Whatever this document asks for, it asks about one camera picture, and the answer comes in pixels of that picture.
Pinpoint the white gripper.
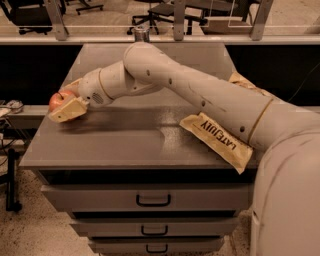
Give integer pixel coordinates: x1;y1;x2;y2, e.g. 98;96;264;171
49;68;113;123

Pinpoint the red apple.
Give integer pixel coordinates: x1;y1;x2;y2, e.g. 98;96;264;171
49;90;73;112

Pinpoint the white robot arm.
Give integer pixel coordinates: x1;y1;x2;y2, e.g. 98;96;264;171
49;42;320;256

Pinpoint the silver soda can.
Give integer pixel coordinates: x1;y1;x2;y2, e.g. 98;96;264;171
134;27;150;42

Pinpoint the metal railing with glass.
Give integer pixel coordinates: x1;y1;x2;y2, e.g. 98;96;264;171
0;0;320;46

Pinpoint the black office chair left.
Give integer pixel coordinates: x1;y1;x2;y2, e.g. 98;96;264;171
0;0;52;35

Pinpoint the black office chair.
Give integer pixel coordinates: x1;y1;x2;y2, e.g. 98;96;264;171
0;0;52;35
127;0;208;38

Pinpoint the grey drawer cabinet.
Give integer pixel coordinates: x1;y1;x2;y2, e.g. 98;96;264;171
19;42;281;256

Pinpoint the black stand left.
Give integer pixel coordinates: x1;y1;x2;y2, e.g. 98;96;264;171
0;149;22;212

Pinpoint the black office chair centre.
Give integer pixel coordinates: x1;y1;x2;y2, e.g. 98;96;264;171
127;0;208;38

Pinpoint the brown cream chip bag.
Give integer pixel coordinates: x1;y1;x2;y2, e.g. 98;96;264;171
179;71;278;175

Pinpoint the top drawer black handle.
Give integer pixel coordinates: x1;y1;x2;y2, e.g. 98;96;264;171
136;194;171;207

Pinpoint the drawer black handle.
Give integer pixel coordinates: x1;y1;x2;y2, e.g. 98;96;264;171
145;244;168;254
136;194;171;207
140;225;168;236

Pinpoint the middle drawer black handle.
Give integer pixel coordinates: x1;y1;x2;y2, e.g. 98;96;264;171
140;225;168;236

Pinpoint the bottom drawer black handle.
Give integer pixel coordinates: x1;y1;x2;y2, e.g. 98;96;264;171
145;244;168;254

